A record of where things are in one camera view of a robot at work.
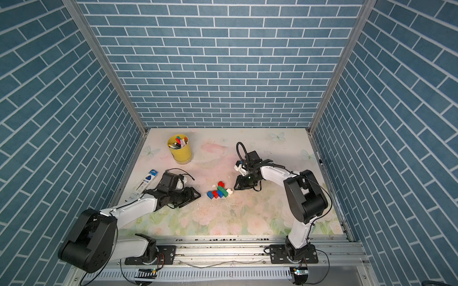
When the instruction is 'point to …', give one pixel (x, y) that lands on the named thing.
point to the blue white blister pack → (142, 184)
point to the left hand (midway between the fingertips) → (200, 198)
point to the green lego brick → (223, 190)
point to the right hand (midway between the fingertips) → (238, 188)
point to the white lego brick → (229, 192)
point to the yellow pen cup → (180, 147)
